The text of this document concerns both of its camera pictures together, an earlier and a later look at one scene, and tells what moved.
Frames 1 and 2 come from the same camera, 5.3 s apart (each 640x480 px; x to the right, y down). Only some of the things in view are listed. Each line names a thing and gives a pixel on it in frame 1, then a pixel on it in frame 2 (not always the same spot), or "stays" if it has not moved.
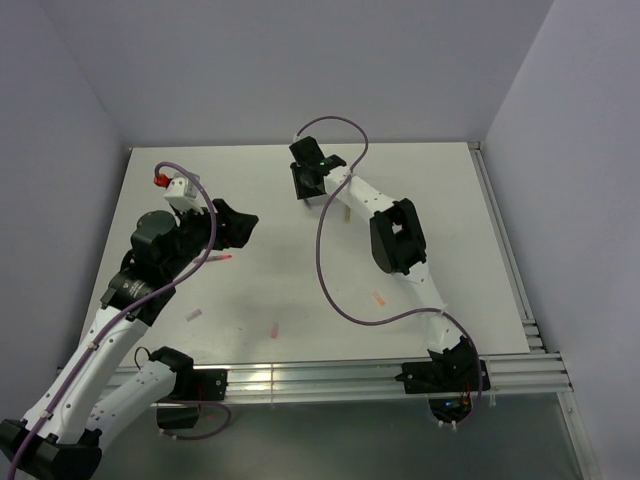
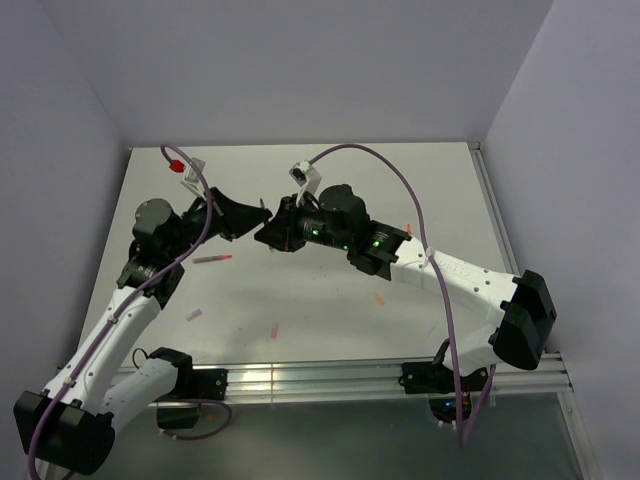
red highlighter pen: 219,257 stays
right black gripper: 300,191 → 281,232
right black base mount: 449,384 stays
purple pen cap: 196,313 stays
